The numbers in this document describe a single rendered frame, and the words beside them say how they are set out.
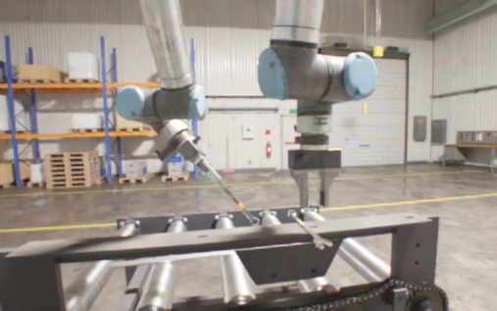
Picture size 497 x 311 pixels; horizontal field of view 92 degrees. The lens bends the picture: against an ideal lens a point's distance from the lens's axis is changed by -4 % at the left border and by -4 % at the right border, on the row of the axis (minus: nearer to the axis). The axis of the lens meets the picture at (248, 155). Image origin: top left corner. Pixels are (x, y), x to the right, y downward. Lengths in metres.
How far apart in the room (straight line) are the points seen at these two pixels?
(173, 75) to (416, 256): 0.95
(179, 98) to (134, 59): 9.74
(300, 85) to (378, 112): 11.65
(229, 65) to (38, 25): 6.74
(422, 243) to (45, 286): 1.15
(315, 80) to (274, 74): 0.08
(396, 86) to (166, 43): 12.33
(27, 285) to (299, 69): 0.86
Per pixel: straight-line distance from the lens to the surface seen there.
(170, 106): 0.70
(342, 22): 12.09
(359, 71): 0.54
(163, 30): 0.64
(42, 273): 0.90
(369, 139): 11.82
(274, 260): 0.83
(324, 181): 0.69
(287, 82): 0.47
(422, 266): 1.10
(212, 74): 9.98
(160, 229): 1.77
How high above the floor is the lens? 1.45
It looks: 5 degrees down
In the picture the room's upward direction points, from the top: 1 degrees counter-clockwise
